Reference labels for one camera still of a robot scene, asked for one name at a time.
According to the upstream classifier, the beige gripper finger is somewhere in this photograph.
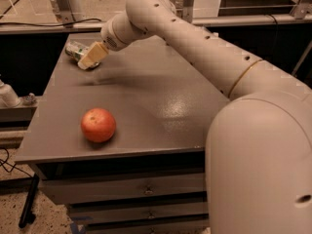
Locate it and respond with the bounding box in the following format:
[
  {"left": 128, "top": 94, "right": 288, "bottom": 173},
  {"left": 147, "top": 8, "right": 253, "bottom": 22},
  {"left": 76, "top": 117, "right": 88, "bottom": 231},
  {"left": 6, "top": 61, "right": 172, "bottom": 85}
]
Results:
[{"left": 78, "top": 42, "right": 108, "bottom": 70}]

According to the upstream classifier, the silver green 7up can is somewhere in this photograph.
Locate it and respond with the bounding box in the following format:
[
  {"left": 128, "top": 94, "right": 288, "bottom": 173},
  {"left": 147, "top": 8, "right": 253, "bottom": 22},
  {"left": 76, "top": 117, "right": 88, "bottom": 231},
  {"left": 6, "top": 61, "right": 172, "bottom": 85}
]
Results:
[{"left": 65, "top": 41, "right": 99, "bottom": 70}]

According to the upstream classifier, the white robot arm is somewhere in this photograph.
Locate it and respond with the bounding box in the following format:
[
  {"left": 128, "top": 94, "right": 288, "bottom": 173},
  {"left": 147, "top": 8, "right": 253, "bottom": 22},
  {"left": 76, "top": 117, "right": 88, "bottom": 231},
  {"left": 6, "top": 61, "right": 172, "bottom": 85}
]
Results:
[{"left": 78, "top": 0, "right": 312, "bottom": 234}]

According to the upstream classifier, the red orange apple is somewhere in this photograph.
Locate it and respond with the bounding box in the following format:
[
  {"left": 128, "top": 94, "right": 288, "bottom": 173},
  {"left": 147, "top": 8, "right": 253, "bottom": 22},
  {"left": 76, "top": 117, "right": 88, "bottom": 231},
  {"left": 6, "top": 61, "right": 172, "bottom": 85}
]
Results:
[{"left": 80, "top": 108, "right": 116, "bottom": 143}]

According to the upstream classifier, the grey drawer cabinet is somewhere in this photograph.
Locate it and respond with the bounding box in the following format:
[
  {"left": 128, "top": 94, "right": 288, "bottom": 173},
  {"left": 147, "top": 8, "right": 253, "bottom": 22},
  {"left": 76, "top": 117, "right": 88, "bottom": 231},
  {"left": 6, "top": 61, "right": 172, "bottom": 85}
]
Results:
[{"left": 16, "top": 37, "right": 228, "bottom": 234}]

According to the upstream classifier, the black floor stand leg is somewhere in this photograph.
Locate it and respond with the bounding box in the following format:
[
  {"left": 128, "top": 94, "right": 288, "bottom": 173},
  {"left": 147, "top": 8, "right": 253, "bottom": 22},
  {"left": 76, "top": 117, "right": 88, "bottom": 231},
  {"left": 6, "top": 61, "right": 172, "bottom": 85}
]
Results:
[{"left": 19, "top": 175, "right": 39, "bottom": 229}]

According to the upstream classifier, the black cable on rail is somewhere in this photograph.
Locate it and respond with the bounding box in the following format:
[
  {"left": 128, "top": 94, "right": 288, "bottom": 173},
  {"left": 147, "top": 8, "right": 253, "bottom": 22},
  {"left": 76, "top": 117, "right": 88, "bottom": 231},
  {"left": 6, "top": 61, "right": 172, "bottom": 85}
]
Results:
[{"left": 0, "top": 18, "right": 102, "bottom": 28}]

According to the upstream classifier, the grey metal frame post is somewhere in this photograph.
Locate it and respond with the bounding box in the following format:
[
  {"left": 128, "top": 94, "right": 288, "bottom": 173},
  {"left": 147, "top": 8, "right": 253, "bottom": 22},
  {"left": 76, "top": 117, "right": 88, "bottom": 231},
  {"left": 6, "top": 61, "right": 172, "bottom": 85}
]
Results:
[{"left": 56, "top": 0, "right": 74, "bottom": 27}]

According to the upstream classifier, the grey metal centre post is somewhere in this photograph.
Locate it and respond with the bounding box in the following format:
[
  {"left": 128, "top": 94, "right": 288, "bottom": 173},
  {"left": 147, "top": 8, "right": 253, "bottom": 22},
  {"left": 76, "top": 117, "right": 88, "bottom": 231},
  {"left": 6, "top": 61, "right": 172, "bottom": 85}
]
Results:
[{"left": 182, "top": 0, "right": 194, "bottom": 22}]

